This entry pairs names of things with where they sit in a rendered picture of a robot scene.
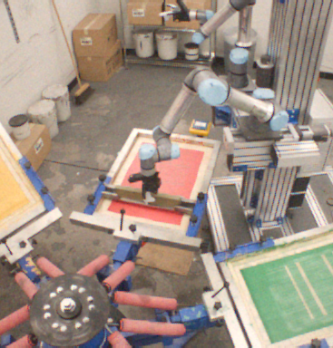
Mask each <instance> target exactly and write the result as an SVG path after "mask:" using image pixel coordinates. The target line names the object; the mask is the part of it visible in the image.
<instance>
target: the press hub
mask: <svg viewBox="0 0 333 348"><path fill-rule="evenodd" d="M30 305H31V306H30V309H29V321H30V325H31V327H32V329H33V331H34V334H35V335H36V336H37V337H38V338H39V340H40V341H42V342H44V343H46V344H48V345H49V346H53V347H58V348H73V347H76V346H79V348H113V346H112V345H111V343H110V342H109V341H108V336H109V334H108V331H107V328H105V326H106V323H112V324H116V322H117V321H118V320H119V319H120V318H125V319H126V317H125V316H124V314H123V313H122V311H120V310H118V309H117V307H114V306H113V305H111V303H110V299H109V296H108V293H107V291H106V290H105V289H104V287H103V286H102V285H101V284H100V283H99V282H98V281H97V280H95V279H93V278H92V277H89V276H88V275H82V274H72V273H69V274H65V275H59V276H57V277H54V278H53V279H50V280H49V281H48V282H46V283H45V284H44V285H42V286H41V287H40V288H39V290H38V291H37V292H36V294H35V295H34V297H33V301H32V302H31V304H30ZM124 339H125V340H126V341H127V342H128V343H129V344H130V346H131V347H132V348H135V345H134V346H132V341H133V338H132V337H126V338H124Z"/></svg>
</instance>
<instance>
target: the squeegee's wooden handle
mask: <svg viewBox="0 0 333 348"><path fill-rule="evenodd" d="M114 192H115V194H119V198H129V199H133V200H138V201H141V202H144V201H143V199H142V190H141V189H139V188H130V187H125V186H121V185H116V186H115V187H114ZM150 193H151V192H150ZM151 196H152V197H153V198H154V201H153V202H148V203H152V204H155V205H160V206H165V207H173V208H175V206H177V207H179V206H180V205H181V202H180V196H176V195H167V194H162V193H157V195H154V194H153V193H151Z"/></svg>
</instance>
